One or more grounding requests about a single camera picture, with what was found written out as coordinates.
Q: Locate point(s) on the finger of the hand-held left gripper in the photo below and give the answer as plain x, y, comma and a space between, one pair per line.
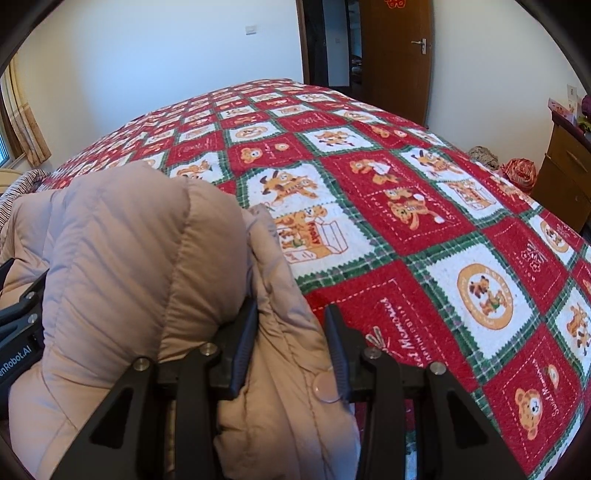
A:
27, 307

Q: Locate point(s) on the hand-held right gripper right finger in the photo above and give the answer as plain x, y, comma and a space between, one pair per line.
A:
339, 355

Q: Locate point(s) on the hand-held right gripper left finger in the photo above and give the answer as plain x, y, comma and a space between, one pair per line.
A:
244, 350

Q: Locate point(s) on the beige puffer coat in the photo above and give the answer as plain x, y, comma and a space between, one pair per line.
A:
138, 258

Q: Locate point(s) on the striped pillow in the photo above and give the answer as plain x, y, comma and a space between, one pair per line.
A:
23, 184

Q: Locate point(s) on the red checked printed blanket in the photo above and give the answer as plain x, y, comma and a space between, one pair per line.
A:
415, 258

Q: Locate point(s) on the beige curtain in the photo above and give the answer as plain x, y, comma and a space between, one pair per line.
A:
30, 124

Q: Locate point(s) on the grey crumpled cloth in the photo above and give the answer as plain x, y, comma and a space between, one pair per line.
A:
484, 157

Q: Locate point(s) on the red patterned bundle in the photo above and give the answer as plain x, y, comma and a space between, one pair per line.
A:
521, 173

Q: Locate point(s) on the wooden cabinet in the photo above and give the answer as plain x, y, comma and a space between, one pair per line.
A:
563, 180

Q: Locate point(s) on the brown wooden door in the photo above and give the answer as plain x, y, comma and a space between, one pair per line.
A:
392, 69

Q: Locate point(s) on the pink box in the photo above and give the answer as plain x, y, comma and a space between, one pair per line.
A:
559, 110

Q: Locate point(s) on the white card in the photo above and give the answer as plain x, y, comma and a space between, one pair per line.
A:
572, 94

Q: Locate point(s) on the red paper door decoration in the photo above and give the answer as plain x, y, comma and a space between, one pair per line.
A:
394, 3

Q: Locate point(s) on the dark door frame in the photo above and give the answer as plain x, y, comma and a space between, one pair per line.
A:
307, 46

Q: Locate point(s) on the white wall switch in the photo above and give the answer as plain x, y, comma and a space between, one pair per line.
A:
251, 30

